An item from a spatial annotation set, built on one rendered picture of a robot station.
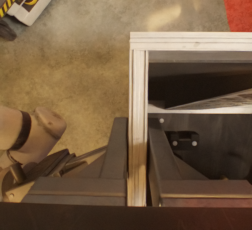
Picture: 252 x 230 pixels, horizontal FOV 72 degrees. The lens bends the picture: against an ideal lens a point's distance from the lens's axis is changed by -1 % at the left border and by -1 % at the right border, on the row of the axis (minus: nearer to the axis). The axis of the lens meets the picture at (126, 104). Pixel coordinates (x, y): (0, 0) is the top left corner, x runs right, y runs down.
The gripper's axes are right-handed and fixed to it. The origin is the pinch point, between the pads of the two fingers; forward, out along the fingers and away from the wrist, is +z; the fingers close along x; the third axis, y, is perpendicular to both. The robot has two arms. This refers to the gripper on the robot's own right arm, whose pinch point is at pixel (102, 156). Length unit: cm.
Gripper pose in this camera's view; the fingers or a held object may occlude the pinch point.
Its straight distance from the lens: 31.9
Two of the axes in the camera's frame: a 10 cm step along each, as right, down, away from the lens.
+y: -3.8, -9.2, -0.9
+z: 9.2, -3.7, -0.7
